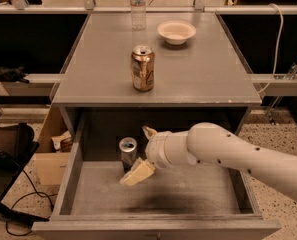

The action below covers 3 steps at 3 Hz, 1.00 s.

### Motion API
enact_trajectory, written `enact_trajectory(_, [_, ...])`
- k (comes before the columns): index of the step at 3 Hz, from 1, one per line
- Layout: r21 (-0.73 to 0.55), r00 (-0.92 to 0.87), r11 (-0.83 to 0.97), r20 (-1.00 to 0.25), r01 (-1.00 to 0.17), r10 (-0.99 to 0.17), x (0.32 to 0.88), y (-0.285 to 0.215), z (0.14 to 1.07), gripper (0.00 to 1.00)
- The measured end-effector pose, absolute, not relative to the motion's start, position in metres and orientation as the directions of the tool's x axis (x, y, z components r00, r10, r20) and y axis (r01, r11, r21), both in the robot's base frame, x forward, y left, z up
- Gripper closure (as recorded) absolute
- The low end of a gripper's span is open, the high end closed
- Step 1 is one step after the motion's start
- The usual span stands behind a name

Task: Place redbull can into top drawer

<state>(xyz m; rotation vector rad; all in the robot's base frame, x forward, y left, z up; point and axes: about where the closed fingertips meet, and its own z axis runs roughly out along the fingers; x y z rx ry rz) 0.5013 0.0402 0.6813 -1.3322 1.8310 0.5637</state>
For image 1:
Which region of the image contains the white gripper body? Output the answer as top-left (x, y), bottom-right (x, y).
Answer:
top-left (145, 131), bottom-right (173, 169)

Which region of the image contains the grey open top drawer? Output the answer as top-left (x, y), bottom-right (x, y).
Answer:
top-left (33, 108), bottom-right (280, 240)

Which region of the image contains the black cable on floor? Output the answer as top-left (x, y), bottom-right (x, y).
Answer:
top-left (5, 168), bottom-right (59, 237)

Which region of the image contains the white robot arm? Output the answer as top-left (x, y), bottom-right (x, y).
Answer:
top-left (120, 122), bottom-right (297, 202)

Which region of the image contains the crumpled paper bag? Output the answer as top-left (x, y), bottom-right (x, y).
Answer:
top-left (51, 131), bottom-right (73, 152)

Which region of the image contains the clear plastic water bottle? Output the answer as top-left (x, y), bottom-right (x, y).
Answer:
top-left (130, 0), bottom-right (146, 30)

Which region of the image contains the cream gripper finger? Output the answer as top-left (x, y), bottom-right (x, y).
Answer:
top-left (142, 126), bottom-right (157, 140)
top-left (120, 158), bottom-right (156, 186)

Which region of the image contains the cardboard box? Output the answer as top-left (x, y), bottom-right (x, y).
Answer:
top-left (34, 106), bottom-right (70, 185)

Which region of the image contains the grey cabinet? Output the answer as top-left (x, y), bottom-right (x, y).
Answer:
top-left (53, 13), bottom-right (261, 136)

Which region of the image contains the white cable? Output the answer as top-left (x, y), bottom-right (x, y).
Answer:
top-left (257, 2), bottom-right (286, 95)

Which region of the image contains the white paper bowl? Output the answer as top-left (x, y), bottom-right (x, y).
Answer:
top-left (157, 21), bottom-right (196, 45)

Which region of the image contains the silver blue redbull can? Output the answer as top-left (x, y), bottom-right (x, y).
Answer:
top-left (119, 137), bottom-right (137, 173)

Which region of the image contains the gold soda can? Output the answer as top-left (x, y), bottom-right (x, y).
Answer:
top-left (131, 45), bottom-right (155, 92)

